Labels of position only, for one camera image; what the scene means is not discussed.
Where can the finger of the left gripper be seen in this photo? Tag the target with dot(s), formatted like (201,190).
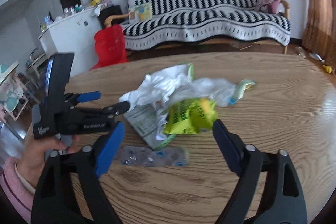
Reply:
(116,109)
(74,99)

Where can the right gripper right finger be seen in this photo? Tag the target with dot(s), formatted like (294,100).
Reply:
(282,199)

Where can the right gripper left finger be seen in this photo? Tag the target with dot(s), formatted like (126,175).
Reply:
(55,201)

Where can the green cardboard box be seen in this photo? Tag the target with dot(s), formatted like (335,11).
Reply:
(144,121)

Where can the yellow-green popcorn snack bag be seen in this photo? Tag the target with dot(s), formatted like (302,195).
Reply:
(190,116)

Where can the pale green candy wrapper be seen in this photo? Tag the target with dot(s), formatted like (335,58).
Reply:
(240,89)

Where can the person's pink sleeve forearm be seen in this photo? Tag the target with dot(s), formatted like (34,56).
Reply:
(16,192)

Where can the person's left hand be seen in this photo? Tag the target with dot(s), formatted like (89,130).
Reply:
(29,168)

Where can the white cabinet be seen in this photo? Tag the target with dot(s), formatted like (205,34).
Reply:
(74,34)

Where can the red plastic child chair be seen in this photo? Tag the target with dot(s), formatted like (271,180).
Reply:
(110,47)

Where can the round wooden table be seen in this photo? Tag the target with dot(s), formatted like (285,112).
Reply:
(291,107)

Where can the children's picture book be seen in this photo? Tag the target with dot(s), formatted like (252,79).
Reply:
(140,13)

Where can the clear plastic bag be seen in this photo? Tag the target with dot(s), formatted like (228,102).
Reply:
(218,90)

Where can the black white striped sofa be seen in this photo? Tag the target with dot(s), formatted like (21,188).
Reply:
(192,21)

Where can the brown curtain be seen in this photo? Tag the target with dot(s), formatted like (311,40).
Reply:
(319,35)

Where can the pink cartoon cushion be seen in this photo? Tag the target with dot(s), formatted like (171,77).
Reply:
(268,6)

